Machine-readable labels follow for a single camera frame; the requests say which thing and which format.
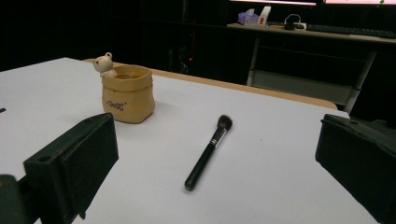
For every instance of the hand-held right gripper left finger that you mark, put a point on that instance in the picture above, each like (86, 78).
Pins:
(77, 161)

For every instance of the white-framed wooden desk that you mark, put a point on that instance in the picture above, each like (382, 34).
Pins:
(311, 85)

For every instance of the white bottle with red label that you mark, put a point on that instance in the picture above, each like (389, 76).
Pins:
(264, 17)

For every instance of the small black desk device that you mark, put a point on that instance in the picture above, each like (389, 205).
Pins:
(290, 26)

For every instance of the tan pen holder with bear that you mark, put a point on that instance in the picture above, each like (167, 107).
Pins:
(130, 93)

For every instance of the black keyboard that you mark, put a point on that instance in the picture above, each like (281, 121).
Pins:
(348, 30)

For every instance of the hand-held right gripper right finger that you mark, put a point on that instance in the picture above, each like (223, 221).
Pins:
(361, 165)

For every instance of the purple tissue box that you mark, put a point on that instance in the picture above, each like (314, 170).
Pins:
(247, 18)

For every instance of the black makeup brush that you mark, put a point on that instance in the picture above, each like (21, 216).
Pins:
(205, 155)

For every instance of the black computer tower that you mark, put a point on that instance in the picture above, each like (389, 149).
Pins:
(186, 53)

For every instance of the white table board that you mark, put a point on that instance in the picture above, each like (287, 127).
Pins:
(249, 174)

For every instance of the thin black calligraphy brush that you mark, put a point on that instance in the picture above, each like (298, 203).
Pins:
(2, 110)

